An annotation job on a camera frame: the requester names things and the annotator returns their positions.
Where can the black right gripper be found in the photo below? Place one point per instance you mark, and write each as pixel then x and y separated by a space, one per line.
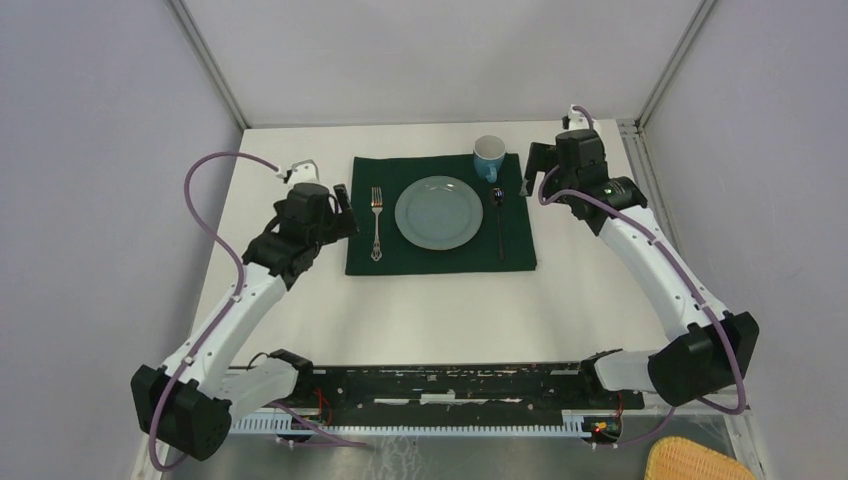
pixel 543 157

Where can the dark green cloth placemat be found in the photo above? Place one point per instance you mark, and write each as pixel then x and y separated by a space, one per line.
pixel 400 257

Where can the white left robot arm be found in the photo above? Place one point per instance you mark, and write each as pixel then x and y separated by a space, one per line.
pixel 190 402

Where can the teal ceramic dinner plate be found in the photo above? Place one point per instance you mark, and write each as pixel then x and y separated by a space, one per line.
pixel 438 213

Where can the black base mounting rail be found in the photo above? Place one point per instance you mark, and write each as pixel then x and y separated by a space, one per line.
pixel 467 395

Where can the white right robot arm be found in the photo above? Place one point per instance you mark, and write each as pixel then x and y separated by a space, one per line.
pixel 709 347

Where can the silver fork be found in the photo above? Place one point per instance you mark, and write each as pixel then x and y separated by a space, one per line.
pixel 376 208

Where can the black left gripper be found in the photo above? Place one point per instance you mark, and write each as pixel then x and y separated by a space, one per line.
pixel 342 223

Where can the aluminium frame rails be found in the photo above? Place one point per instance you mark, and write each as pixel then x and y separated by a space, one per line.
pixel 292 444

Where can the blue ceramic mug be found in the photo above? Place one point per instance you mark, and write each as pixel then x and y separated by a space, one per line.
pixel 489 152

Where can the black spoon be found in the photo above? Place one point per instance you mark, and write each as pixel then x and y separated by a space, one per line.
pixel 497 199

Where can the yellow woven basket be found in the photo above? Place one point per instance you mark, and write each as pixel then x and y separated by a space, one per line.
pixel 679 458

